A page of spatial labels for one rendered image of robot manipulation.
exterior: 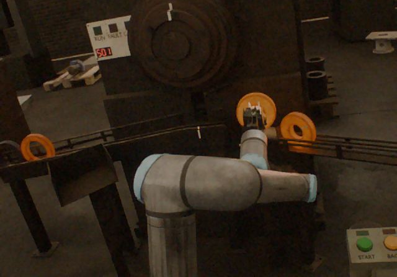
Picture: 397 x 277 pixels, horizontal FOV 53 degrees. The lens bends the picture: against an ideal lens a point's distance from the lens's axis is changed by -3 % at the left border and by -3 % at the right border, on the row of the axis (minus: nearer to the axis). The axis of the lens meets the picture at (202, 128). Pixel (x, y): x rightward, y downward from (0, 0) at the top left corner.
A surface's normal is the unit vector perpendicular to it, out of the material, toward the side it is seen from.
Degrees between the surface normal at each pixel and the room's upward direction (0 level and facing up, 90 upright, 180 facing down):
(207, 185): 65
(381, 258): 20
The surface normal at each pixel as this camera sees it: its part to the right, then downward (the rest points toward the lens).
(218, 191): 0.16, 0.18
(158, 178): -0.48, -0.19
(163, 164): -0.37, -0.65
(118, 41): -0.18, 0.42
